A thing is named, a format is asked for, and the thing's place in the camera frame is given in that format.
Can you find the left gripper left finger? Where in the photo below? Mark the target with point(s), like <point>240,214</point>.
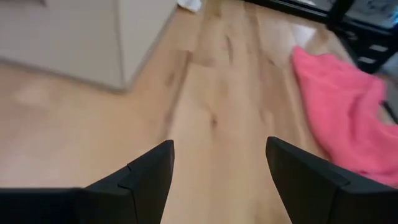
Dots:
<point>124,199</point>

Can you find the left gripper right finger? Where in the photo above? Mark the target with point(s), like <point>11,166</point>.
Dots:
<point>326,193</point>

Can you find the pink towel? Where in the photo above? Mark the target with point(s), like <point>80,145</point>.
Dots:
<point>342,109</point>

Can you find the beige fabric storage box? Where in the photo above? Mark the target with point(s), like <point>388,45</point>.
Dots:
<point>62,37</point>

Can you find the white red-striped towel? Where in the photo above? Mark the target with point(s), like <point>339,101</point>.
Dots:
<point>189,4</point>

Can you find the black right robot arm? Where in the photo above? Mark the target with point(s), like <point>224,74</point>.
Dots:
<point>340,12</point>

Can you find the black aluminium table frame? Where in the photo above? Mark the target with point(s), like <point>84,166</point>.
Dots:
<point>280,6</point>

